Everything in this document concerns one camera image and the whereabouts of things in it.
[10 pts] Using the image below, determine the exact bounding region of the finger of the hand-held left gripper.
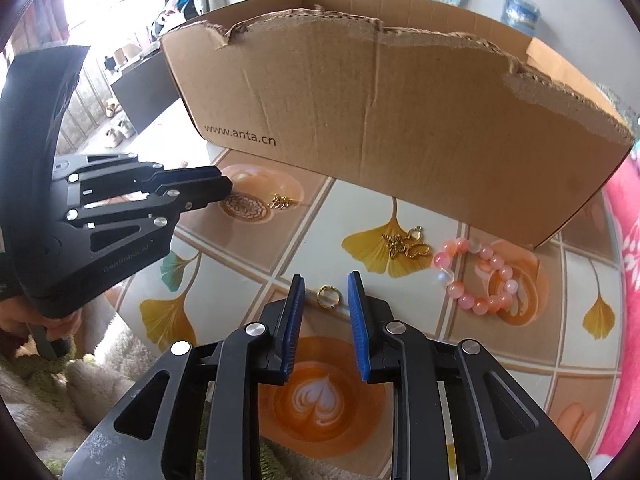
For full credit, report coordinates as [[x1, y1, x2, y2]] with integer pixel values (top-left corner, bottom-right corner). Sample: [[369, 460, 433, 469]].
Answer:
[[65, 187, 234, 231], [52, 154, 233, 197]]

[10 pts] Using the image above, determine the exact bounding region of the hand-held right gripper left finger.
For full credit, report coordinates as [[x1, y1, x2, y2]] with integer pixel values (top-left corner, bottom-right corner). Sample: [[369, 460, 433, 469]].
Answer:
[[62, 274, 307, 480]]

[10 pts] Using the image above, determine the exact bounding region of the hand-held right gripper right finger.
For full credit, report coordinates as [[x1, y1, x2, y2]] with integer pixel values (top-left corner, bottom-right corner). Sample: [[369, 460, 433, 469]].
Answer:
[[347, 270, 593, 480]]

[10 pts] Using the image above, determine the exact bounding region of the round filigree pendant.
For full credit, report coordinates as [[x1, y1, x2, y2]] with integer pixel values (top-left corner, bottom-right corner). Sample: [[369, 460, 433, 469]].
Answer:
[[222, 194, 271, 221]]

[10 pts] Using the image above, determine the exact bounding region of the gold butterfly charm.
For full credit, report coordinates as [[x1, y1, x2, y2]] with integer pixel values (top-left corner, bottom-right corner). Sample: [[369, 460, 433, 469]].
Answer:
[[381, 232, 411, 261]]

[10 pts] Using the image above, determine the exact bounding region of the pink bead bracelet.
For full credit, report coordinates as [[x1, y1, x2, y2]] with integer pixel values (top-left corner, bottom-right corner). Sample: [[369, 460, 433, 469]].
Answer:
[[432, 239, 521, 315]]

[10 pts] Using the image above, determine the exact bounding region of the brown cardboard box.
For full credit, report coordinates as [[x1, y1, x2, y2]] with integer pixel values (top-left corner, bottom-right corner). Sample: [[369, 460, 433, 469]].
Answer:
[[160, 0, 636, 251]]

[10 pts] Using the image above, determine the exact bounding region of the person's left hand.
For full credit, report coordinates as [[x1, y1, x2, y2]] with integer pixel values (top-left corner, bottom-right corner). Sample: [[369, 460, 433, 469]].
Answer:
[[0, 297, 83, 348]]

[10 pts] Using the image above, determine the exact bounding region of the grey cabinet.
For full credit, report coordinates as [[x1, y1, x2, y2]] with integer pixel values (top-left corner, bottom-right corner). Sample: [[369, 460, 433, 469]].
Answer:
[[110, 52, 181, 133]]

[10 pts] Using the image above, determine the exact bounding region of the ginkgo and coffee print tablecloth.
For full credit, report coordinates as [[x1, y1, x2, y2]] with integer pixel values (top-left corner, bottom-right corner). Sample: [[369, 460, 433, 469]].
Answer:
[[105, 105, 626, 480]]

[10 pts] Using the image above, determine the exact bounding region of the pile of clothes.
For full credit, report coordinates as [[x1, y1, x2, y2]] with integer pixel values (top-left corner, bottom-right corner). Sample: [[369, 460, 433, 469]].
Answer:
[[150, 0, 203, 36]]

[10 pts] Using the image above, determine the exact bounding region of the pink floral blanket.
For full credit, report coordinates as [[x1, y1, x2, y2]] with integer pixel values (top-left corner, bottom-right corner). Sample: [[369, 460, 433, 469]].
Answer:
[[595, 150, 640, 461]]

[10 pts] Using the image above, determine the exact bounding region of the blue water jug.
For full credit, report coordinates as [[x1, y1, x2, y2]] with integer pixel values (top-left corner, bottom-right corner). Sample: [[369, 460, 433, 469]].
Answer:
[[501, 0, 542, 31]]

